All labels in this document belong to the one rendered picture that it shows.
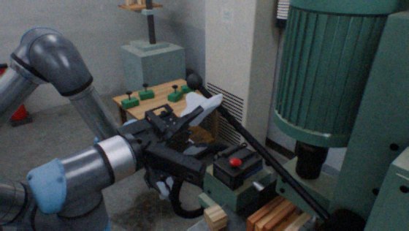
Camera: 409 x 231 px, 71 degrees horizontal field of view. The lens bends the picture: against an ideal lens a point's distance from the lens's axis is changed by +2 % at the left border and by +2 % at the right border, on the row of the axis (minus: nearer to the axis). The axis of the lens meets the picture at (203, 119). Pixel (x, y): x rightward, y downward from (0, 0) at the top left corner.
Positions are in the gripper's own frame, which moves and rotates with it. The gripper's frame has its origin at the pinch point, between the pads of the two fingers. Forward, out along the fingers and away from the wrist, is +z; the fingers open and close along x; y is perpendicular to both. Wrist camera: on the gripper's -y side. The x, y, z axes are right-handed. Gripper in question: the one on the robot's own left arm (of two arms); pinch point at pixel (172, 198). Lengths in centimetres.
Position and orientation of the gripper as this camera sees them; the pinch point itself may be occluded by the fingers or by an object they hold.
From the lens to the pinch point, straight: 104.5
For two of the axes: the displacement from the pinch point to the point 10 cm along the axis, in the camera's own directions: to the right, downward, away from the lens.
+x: -7.9, 2.5, -5.6
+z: 5.1, 7.7, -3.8
